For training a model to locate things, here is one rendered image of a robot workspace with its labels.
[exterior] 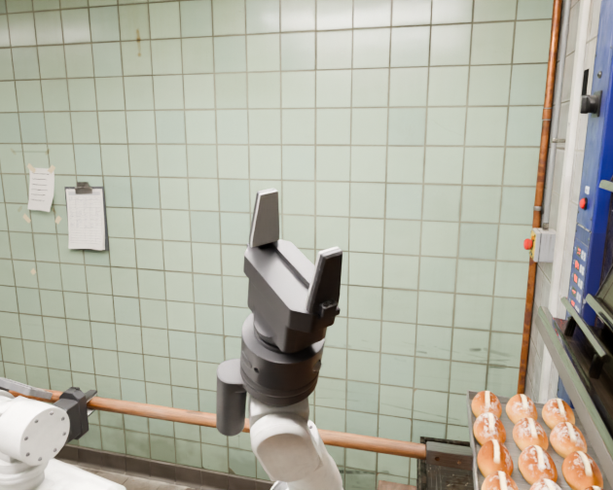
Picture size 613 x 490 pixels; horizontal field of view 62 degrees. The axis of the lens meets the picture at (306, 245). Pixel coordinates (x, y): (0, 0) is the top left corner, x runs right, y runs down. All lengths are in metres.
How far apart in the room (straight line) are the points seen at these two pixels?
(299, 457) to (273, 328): 0.18
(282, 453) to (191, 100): 2.00
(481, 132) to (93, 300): 2.05
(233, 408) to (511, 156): 1.75
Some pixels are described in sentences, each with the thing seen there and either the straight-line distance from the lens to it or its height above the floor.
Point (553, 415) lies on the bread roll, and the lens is 1.31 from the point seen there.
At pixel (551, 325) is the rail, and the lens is 1.21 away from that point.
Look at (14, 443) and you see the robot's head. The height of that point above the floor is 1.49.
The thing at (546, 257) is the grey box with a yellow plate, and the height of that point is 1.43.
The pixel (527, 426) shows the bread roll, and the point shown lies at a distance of 1.22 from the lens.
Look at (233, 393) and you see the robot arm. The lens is 0.58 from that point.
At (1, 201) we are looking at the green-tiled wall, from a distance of 3.14.
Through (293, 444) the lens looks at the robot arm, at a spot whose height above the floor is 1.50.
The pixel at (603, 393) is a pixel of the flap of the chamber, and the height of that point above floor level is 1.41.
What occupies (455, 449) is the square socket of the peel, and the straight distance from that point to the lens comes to 1.13.
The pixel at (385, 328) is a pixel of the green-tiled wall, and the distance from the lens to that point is 2.33.
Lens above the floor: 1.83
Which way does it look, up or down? 12 degrees down
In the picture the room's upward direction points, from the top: straight up
